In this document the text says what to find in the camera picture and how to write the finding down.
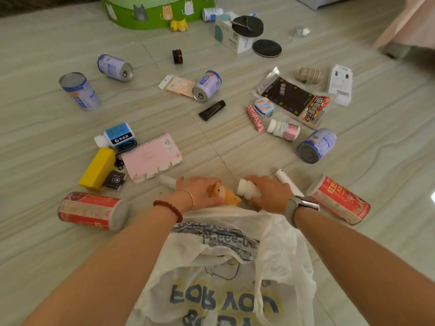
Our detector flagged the person's right hand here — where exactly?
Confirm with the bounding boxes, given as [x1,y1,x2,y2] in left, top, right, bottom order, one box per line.
[245,175,295,215]

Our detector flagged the person's left hand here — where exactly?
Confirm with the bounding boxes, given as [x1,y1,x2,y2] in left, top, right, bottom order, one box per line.
[175,176,226,213]

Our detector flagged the small white bottle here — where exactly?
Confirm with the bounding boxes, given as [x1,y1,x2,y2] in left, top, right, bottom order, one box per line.
[236,179,261,201]

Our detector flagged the orange dog toy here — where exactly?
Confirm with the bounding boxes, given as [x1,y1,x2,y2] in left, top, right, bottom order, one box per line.
[208,182,242,206]

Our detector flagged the person's left forearm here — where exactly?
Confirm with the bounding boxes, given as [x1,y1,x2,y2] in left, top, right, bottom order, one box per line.
[21,204,179,326]

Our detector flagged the person's right forearm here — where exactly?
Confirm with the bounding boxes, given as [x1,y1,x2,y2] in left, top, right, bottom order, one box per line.
[294,208,435,326]

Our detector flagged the long white tube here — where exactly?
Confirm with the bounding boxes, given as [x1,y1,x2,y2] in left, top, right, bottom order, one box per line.
[274,169,305,197]

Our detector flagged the grey smartwatch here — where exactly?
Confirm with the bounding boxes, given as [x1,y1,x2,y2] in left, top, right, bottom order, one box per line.
[284,196,320,228]

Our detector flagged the white bottle with pink label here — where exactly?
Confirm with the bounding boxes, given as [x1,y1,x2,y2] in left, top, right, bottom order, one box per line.
[266,119,301,142]

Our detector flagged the pink spotted tube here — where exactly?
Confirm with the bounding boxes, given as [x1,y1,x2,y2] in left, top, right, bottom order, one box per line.
[246,105,265,132]

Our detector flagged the pink spiral notebook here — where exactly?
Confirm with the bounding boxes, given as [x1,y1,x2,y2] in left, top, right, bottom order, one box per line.
[121,133,183,184]

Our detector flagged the black tube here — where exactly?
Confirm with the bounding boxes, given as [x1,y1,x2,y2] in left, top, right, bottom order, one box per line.
[198,100,226,121]

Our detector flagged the blue cartoon earbud case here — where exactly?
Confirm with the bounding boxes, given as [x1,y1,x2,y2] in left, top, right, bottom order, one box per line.
[254,97,275,118]

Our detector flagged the red labelled can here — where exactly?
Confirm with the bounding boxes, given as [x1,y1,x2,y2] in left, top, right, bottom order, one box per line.
[306,175,371,226]
[57,192,129,232]

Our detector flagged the white printed plastic bag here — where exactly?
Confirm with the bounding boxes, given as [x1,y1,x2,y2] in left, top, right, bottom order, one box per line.
[126,204,317,326]

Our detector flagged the black and red snack packet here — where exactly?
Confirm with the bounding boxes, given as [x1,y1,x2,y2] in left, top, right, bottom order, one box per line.
[251,67,332,129]

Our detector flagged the small black card packet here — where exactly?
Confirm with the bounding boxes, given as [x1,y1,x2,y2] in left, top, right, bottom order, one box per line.
[103,170,127,191]

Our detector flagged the peach flat packet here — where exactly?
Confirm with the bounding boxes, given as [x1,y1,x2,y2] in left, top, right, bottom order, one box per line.
[158,75,196,98]

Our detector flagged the yellow box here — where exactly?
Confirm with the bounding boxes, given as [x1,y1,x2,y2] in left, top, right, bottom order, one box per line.
[79,147,117,191]

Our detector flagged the stack of beige tape rolls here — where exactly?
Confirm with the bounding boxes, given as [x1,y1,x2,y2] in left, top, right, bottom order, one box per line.
[298,67,324,85]

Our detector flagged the white earphone package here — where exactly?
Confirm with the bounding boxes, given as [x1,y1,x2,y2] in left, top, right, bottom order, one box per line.
[328,64,353,107]

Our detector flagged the black round pad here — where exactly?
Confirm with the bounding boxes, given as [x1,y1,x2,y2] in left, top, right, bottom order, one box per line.
[252,39,283,58]
[231,15,264,38]

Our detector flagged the white tissue box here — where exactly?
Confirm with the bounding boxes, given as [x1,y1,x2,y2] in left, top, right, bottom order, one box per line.
[214,11,258,54]

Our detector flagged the small blue and white can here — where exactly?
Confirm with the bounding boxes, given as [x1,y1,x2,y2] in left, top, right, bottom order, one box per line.
[202,7,224,23]

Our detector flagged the green box with cat print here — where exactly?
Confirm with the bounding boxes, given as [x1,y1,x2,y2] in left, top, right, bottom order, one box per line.
[100,0,217,30]

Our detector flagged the grey furniture base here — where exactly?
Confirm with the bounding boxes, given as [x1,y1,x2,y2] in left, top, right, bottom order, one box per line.
[292,0,361,11]

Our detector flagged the pink fabric drape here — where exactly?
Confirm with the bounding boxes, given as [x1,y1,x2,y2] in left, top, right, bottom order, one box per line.
[373,0,435,50]

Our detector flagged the dark rug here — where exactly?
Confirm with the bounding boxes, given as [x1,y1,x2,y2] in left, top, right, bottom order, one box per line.
[0,0,102,18]

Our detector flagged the thin gold bracelet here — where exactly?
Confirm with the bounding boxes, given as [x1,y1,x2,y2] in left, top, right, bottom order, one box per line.
[176,189,195,211]

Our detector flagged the red bead bracelet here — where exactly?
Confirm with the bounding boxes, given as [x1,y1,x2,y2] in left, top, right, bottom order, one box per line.
[153,200,184,224]

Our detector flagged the black round gadget with cord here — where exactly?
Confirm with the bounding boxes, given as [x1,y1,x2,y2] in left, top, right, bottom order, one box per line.
[114,140,138,170]

